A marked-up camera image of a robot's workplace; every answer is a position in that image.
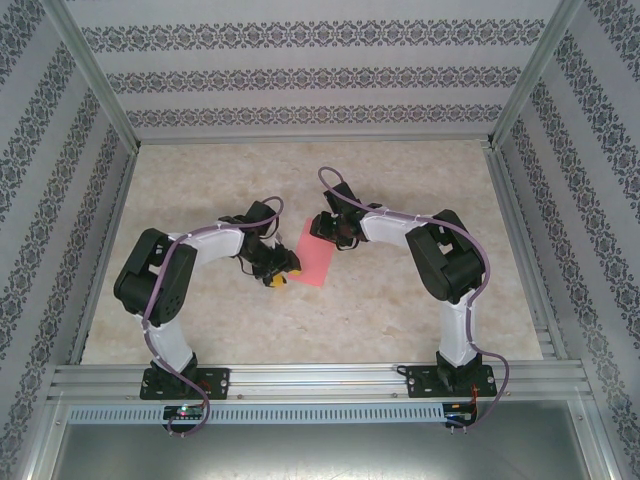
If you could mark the pink paper sheet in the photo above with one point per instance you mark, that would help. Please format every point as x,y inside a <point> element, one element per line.
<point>312,260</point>

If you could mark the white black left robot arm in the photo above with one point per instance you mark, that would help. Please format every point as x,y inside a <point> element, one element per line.
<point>215,247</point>

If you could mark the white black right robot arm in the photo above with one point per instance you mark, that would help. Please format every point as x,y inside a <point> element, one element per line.
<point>387,232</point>

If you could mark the grey metal sheet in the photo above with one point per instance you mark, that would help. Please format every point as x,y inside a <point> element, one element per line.
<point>320,455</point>

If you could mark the aluminium back rail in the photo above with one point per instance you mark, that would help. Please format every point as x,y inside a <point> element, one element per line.
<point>315,140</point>

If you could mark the aluminium mounting rail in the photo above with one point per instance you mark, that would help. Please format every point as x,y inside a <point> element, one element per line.
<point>315,380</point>

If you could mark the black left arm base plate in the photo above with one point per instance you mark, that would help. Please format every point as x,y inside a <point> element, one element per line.
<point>220,382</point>

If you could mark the aluminium side rail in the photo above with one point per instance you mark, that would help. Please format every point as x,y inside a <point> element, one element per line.
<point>106,250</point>
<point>520,250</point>

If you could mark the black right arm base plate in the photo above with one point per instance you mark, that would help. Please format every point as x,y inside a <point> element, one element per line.
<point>420,382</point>

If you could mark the aluminium frame post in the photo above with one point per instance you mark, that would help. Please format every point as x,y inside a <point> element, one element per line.
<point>530,75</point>
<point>597,440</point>
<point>100,75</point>
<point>42,440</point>

